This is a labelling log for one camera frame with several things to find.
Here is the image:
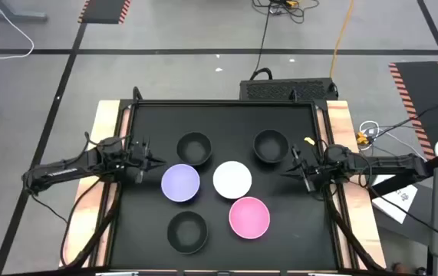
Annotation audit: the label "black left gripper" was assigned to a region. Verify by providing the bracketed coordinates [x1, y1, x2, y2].
[126, 137, 167, 184]

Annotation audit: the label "black aluminium table frame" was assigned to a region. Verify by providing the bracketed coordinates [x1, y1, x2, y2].
[59, 86, 388, 276]

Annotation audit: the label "tangled black cables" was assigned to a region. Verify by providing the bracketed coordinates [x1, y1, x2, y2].
[252, 0, 320, 25]

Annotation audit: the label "wooden side board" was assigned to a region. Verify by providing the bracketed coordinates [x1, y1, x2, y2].
[60, 100, 132, 268]
[316, 100, 387, 269]

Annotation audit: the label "purple ribbed bowl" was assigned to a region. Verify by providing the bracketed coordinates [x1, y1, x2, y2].
[160, 163, 201, 203]

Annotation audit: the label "black computer case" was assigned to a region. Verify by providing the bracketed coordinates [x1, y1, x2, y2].
[239, 77, 339, 102]

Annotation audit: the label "black hazard-striped floor mat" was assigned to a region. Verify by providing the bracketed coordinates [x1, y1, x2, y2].
[77, 0, 132, 25]
[388, 61, 438, 161]

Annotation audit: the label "white coiled cable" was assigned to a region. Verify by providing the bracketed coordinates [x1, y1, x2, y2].
[358, 120, 429, 162]

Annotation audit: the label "white floor cable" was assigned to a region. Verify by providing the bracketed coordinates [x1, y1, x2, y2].
[0, 0, 35, 61]

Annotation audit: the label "yellow cable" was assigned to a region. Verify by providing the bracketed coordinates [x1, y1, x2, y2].
[329, 0, 355, 80]

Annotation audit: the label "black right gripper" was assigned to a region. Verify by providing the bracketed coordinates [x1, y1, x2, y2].
[279, 145, 329, 192]

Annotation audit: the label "long black cable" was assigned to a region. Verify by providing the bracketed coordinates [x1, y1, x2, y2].
[249, 5, 274, 81]

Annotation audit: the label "black ribbed bowl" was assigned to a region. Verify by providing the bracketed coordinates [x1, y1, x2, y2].
[166, 210, 209, 255]
[176, 131, 213, 167]
[252, 129, 290, 165]

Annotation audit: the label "pink ribbed bowl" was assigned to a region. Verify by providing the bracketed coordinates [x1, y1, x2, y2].
[228, 196, 272, 240]

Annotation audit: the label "grey desk foot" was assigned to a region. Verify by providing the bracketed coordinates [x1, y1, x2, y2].
[0, 0, 48, 22]

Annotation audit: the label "thin black cable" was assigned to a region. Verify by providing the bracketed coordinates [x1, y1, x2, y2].
[371, 100, 438, 140]

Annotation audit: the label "white paper sheet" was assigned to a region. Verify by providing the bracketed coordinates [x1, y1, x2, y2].
[371, 174, 419, 225]

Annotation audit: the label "white ribbed bowl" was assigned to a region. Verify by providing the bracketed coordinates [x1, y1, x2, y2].
[212, 160, 253, 200]

